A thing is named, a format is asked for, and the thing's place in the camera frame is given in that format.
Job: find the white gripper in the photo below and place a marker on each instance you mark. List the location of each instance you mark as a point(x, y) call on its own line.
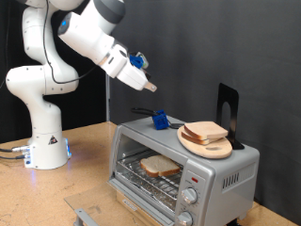
point(131, 75)

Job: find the metal spatula with blue block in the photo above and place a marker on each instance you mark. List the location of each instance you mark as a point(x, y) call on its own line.
point(160, 121)

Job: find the thick bread slice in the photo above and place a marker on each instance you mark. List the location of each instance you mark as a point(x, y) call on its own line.
point(160, 165)

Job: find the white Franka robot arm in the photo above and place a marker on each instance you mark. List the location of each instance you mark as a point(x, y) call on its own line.
point(44, 125)

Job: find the silver oven knob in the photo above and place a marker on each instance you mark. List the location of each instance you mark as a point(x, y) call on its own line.
point(184, 219)
point(189, 195)

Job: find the silver toaster oven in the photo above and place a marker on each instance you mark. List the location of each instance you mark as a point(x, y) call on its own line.
point(238, 194)

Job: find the metal pole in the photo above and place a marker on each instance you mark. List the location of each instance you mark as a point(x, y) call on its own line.
point(107, 100)

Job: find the grey backdrop curtain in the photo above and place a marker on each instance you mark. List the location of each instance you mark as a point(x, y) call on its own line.
point(194, 56)

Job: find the black backdrop curtain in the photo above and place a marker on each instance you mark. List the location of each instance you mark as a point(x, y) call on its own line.
point(87, 103)

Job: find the thin bread slice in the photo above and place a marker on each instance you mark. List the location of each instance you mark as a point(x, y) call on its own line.
point(196, 139)

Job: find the wide bread slice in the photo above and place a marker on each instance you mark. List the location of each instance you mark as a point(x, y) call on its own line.
point(207, 129)

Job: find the black metal bookend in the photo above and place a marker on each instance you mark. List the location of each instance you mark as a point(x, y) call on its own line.
point(233, 97)

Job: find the round wooden cutting board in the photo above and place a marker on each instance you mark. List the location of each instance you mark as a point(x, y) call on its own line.
point(210, 151)

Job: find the blue printed mount bracket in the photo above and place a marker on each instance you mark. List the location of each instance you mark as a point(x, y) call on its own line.
point(135, 61)

